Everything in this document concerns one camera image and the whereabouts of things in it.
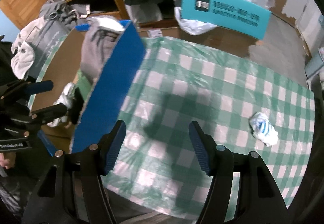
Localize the grey clothes pile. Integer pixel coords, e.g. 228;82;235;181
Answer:
39;1;91;30

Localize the person's left hand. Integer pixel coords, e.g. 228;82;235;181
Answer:
0;152;16;169

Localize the green checkered tablecloth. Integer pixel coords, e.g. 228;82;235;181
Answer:
102;37;315;221

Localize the black and grey plush cloth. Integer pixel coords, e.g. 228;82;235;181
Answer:
47;82;84;127

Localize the blue cardboard box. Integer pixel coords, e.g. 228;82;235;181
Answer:
29;20;146;153

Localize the brown cardboard box on floor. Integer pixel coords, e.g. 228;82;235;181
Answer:
138;19;263;57

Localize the grey printed bag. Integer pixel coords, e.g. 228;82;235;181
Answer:
11;17;70;79

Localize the light blue waste bin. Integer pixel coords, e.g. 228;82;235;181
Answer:
305;47;324;82

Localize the teal shoe box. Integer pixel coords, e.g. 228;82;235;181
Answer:
181;0;271;40

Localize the grey fleece garment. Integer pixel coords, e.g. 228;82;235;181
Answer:
80;16;125;84

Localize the white blue striped sock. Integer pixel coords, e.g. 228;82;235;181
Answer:
249;112;279;147

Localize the white plastic bag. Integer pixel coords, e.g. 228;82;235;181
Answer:
174;7;217;36

